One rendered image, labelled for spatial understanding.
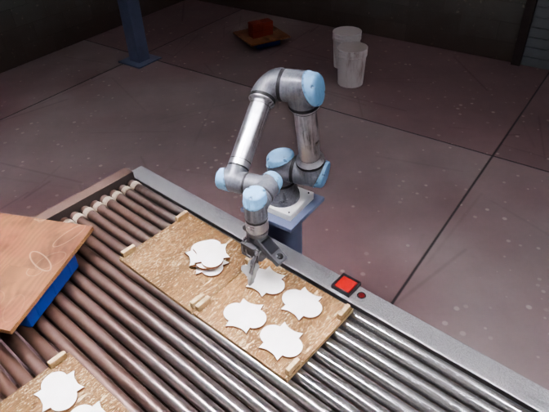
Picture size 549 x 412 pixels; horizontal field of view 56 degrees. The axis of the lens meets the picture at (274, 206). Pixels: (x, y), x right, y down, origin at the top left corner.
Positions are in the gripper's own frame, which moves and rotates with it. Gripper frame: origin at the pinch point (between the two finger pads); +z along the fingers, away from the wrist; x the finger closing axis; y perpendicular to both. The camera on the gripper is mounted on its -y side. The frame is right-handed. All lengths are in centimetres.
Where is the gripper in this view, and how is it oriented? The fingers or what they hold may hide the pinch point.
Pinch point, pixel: (265, 275)
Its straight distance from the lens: 183.7
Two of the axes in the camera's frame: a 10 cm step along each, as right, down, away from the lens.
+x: -6.5, 4.9, -5.8
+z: 0.4, 7.8, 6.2
